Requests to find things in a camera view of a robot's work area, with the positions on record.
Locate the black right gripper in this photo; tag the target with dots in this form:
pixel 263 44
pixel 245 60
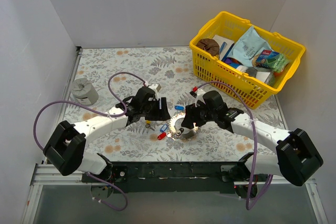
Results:
pixel 196 115

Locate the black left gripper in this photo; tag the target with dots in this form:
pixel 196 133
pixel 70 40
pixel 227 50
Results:
pixel 153 109

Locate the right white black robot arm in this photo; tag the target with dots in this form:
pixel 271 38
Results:
pixel 295 156

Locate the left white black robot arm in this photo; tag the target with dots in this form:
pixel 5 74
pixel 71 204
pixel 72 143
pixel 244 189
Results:
pixel 66 146

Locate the yellow key tag with key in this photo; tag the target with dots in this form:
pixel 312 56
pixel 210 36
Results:
pixel 148 125

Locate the red key tag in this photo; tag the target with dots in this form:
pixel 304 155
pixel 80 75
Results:
pixel 161 136

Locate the floral patterned table mat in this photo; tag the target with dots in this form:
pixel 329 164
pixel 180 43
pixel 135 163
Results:
pixel 117 73

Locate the grey tape roll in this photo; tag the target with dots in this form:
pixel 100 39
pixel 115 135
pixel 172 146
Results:
pixel 84 92

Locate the yellow plastic shopping basket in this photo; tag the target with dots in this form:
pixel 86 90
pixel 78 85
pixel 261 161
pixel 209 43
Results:
pixel 254 84

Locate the brown round bread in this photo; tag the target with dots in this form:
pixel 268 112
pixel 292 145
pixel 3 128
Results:
pixel 209 45

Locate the white box in basket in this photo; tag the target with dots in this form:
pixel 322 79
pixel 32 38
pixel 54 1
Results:
pixel 225 46

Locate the light blue chips bag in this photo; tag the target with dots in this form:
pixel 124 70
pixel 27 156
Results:
pixel 247 47

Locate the green wrapped package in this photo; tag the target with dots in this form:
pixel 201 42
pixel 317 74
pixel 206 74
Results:
pixel 272 60

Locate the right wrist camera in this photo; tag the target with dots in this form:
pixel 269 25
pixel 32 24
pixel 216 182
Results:
pixel 197 94

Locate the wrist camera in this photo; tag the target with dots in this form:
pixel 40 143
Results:
pixel 197 94
pixel 156 88

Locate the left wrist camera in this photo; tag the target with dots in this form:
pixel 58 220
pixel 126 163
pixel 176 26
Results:
pixel 156 88

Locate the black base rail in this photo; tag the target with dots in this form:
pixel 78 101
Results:
pixel 149 177

